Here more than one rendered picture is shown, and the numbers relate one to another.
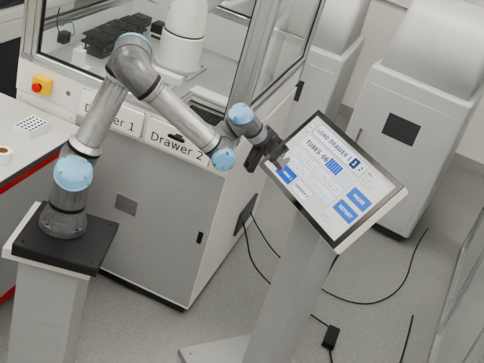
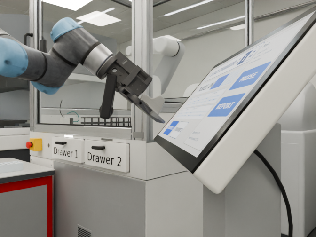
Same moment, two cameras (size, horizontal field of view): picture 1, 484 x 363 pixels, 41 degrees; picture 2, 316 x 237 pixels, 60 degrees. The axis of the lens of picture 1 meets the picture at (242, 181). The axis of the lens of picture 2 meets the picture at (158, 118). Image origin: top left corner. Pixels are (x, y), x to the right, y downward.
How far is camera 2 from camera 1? 1.89 m
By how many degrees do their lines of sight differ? 42
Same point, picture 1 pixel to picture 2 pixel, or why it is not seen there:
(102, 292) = not seen: outside the picture
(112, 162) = (73, 195)
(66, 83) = (47, 137)
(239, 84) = not seen: hidden behind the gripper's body
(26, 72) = not seen: hidden behind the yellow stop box
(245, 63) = (135, 50)
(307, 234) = (214, 212)
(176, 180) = (110, 198)
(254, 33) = (135, 19)
